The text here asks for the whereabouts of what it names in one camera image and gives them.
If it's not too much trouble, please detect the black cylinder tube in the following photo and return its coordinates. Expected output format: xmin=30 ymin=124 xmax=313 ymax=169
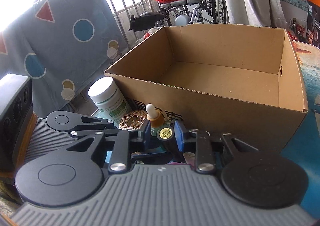
xmin=157 ymin=126 xmax=177 ymax=152

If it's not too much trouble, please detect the green dropper bottle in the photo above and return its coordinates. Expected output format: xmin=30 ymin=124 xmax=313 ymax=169
xmin=145 ymin=104 xmax=171 ymax=137

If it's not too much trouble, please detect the white pill bottle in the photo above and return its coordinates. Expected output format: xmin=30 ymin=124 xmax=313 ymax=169
xmin=88 ymin=76 xmax=132 ymax=126

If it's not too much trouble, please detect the black speaker box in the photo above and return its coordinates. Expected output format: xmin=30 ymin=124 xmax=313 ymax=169
xmin=1 ymin=73 xmax=37 ymax=180

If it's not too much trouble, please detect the brown cardboard box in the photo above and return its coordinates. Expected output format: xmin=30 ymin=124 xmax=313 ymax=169
xmin=105 ymin=24 xmax=308 ymax=153

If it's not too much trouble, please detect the blue patterned bed sheet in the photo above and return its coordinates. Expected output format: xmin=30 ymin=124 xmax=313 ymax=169
xmin=1 ymin=0 xmax=128 ymax=117

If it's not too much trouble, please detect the wheelchair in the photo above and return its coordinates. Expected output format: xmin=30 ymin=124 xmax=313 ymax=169
xmin=129 ymin=0 xmax=228 ymax=32

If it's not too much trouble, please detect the orange philips box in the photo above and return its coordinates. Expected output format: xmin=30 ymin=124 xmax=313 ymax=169
xmin=306 ymin=0 xmax=320 ymax=48

